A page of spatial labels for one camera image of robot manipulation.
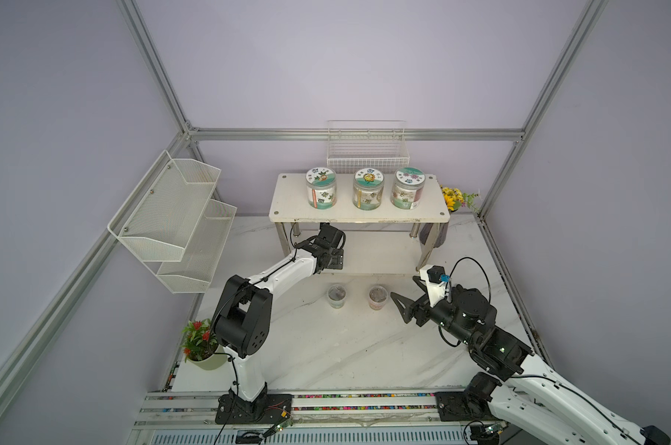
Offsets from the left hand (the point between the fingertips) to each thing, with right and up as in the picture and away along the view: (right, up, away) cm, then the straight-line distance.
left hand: (323, 259), depth 94 cm
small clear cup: (+5, -11, -4) cm, 13 cm away
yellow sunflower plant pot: (+44, +20, -3) cm, 49 cm away
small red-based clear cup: (+18, -12, -6) cm, 23 cm away
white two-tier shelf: (+25, +6, +19) cm, 32 cm away
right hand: (+23, -7, -22) cm, 33 cm away
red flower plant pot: (-32, -23, -19) cm, 44 cm away
